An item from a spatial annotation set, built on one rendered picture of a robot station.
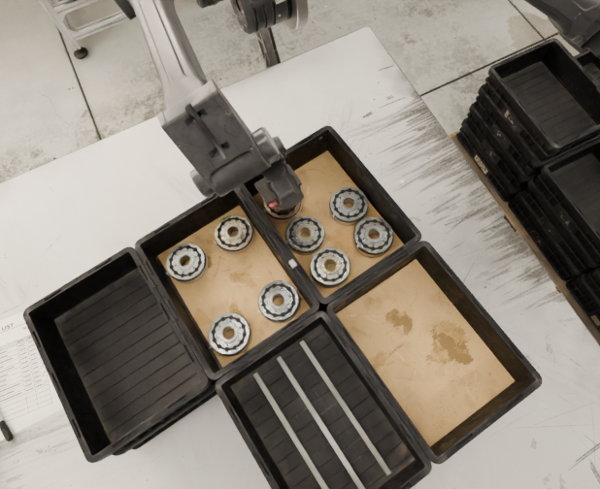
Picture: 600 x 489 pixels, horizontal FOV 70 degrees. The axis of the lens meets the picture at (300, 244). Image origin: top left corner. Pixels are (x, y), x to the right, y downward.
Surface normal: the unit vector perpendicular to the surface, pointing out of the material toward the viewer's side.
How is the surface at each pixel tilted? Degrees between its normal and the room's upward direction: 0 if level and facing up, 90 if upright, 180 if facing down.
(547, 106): 0
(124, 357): 0
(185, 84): 18
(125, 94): 0
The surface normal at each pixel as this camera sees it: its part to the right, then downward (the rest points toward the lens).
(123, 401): -0.05, -0.33
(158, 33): -0.35, -0.37
